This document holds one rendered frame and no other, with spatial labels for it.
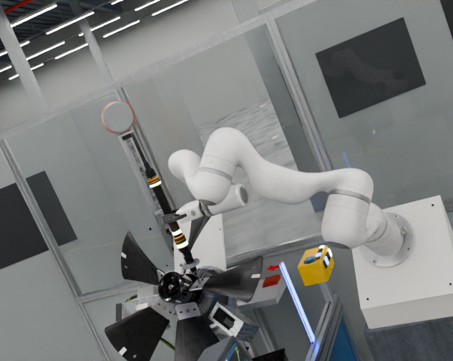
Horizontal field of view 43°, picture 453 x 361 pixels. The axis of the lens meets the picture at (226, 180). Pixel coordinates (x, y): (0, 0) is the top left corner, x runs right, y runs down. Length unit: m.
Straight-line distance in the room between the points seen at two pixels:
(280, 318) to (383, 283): 1.18
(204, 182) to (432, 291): 0.82
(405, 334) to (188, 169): 0.89
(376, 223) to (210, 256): 0.97
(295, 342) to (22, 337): 2.43
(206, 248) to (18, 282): 2.38
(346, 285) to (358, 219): 1.29
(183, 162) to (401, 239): 0.77
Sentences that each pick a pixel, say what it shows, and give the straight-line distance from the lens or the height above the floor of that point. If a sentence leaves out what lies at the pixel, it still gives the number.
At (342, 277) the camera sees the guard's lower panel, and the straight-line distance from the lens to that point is 2.88.
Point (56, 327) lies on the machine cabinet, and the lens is 4.70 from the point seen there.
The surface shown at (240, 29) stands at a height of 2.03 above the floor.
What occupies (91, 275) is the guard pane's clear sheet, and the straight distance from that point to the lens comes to 3.47.
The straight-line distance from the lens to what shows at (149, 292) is 2.56.
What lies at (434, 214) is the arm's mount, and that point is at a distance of 2.00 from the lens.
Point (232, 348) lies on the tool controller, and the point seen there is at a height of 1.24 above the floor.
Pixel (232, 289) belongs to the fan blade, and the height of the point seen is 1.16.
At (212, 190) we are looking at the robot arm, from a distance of 1.56.
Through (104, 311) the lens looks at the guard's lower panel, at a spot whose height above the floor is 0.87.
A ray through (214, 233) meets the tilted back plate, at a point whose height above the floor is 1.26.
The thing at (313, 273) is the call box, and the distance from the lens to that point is 2.33.
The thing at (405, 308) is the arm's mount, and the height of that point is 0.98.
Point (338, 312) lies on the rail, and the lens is 2.47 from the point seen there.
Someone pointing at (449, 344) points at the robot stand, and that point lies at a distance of 2.02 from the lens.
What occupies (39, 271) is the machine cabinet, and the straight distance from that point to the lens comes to 4.56.
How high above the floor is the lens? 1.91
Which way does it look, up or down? 10 degrees down
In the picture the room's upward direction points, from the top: 23 degrees counter-clockwise
